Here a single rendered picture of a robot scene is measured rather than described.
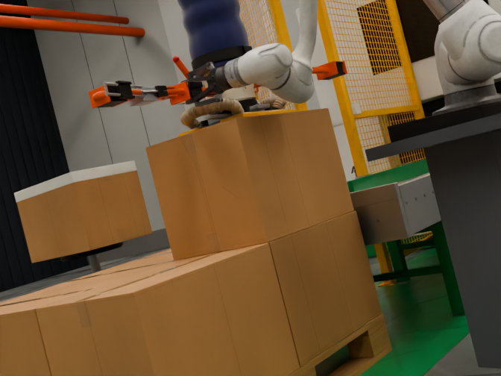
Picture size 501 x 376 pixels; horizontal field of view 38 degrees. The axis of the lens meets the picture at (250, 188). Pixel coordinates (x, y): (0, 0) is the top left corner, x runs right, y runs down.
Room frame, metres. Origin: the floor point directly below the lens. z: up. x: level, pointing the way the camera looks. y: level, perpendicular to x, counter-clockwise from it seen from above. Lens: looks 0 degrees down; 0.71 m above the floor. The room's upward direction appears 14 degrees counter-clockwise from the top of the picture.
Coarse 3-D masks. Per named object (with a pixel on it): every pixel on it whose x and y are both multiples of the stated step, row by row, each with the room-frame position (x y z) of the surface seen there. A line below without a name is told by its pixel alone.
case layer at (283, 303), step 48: (288, 240) 2.32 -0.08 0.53; (336, 240) 2.56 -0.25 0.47; (48, 288) 2.70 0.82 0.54; (96, 288) 2.14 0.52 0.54; (144, 288) 1.79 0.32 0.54; (192, 288) 1.92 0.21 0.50; (240, 288) 2.08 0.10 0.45; (288, 288) 2.27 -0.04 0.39; (336, 288) 2.50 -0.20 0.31; (0, 336) 2.10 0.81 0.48; (48, 336) 1.97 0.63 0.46; (96, 336) 1.86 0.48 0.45; (144, 336) 1.76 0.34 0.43; (192, 336) 1.88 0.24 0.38; (240, 336) 2.04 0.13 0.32; (288, 336) 2.22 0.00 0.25; (336, 336) 2.43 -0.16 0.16
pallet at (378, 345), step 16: (384, 320) 2.72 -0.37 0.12; (352, 336) 2.51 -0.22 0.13; (368, 336) 2.61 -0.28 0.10; (384, 336) 2.69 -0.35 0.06; (352, 352) 2.65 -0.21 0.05; (368, 352) 2.61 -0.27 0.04; (384, 352) 2.67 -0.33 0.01; (304, 368) 2.25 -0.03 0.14; (352, 368) 2.54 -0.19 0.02; (368, 368) 2.56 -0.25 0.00
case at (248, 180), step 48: (192, 144) 2.34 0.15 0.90; (240, 144) 2.24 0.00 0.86; (288, 144) 2.44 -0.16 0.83; (336, 144) 2.71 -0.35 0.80; (192, 192) 2.37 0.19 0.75; (240, 192) 2.26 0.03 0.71; (288, 192) 2.38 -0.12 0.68; (336, 192) 2.64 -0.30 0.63; (192, 240) 2.40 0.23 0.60; (240, 240) 2.29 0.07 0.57
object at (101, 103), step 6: (96, 90) 2.08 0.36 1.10; (102, 90) 2.07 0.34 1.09; (108, 90) 2.07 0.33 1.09; (114, 90) 2.08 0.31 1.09; (90, 96) 2.10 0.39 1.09; (108, 96) 2.06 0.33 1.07; (114, 96) 2.08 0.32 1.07; (96, 102) 2.09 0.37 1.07; (102, 102) 2.07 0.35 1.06; (108, 102) 2.07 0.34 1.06; (114, 102) 2.09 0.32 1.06; (120, 102) 2.12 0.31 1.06
